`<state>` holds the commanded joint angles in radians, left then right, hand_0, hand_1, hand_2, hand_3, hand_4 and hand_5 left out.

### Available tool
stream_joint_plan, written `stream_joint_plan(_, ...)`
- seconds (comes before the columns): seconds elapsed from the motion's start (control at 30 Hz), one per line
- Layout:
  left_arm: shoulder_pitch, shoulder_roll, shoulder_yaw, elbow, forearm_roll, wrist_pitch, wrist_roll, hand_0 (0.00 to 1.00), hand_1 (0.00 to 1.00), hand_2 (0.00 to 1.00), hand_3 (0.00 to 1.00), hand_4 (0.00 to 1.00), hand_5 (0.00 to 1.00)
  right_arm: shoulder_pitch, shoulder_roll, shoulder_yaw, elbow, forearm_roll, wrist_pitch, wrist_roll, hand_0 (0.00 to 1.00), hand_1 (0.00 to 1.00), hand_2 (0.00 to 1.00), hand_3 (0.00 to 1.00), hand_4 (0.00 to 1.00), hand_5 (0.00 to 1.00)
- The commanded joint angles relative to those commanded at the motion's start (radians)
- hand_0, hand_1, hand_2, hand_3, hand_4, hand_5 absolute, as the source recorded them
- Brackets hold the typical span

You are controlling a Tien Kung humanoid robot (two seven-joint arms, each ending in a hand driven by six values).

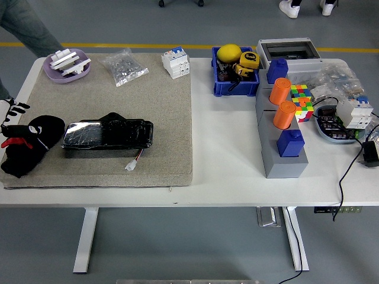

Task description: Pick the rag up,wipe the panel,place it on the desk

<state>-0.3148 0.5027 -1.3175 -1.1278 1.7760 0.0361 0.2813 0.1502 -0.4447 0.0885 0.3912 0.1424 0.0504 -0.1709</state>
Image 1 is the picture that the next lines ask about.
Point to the colourful puzzle cube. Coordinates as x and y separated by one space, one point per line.
305 111
300 91

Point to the white plastic part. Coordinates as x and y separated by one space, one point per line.
63 57
77 66

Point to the purple dish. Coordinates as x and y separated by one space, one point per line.
54 77

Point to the grey block holder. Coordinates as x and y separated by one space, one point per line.
284 168

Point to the light blue dish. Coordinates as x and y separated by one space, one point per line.
322 133

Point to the black glossy panel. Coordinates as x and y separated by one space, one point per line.
109 134

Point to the yellow black tape measure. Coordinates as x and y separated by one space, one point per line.
244 71

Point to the desk height control panel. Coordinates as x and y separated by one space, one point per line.
337 209

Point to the clear bags of parts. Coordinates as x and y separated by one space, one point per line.
337 78

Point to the grey-brown mat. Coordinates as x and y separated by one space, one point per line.
118 100

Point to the black rag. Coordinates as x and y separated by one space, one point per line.
29 148

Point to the blue block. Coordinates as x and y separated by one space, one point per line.
290 145
276 71

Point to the person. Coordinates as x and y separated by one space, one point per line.
23 26

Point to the black power adapter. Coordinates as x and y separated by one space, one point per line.
370 154

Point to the metal plate under table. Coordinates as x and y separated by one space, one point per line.
268 217

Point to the black electronic modules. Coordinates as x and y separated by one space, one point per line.
330 122

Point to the white sneaker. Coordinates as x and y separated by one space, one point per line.
328 7
288 9

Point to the grey electrical enclosure box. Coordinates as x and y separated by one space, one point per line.
305 63

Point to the blue plastic bin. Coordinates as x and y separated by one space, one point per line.
237 88

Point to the white table leg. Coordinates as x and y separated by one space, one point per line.
296 239
86 239

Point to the clear bag of screws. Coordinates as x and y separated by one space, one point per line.
124 68

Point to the yellow lemon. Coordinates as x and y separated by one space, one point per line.
228 52

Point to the dark brown tool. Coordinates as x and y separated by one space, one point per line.
223 72

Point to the white circuit breaker blue switches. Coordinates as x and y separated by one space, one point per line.
353 114
174 63

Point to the orange cylinder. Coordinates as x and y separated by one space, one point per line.
284 115
279 91

